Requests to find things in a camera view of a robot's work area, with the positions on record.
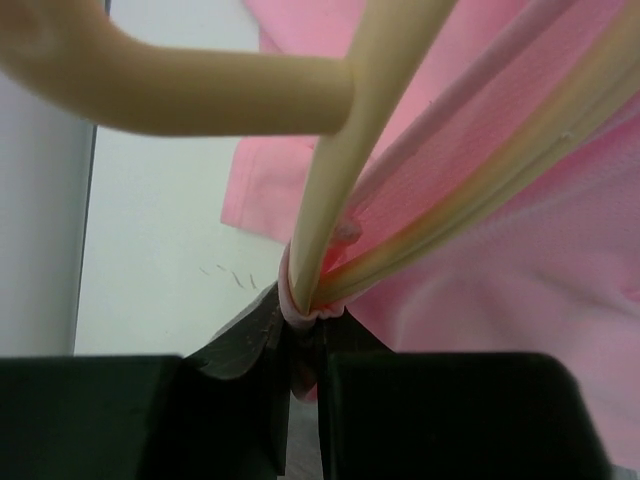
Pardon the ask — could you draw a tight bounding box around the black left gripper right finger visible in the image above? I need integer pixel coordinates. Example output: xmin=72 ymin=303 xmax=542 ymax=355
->
xmin=314 ymin=315 xmax=612 ymax=479

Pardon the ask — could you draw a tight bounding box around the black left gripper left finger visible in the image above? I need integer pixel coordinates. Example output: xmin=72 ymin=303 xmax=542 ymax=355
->
xmin=1 ymin=287 xmax=289 ymax=479

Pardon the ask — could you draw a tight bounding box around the pink t-shirt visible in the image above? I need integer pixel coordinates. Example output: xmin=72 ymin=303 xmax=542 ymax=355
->
xmin=219 ymin=0 xmax=640 ymax=471

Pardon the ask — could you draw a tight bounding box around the tan plastic hanger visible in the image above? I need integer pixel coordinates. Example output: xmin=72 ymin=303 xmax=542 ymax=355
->
xmin=1 ymin=1 xmax=639 ymax=313

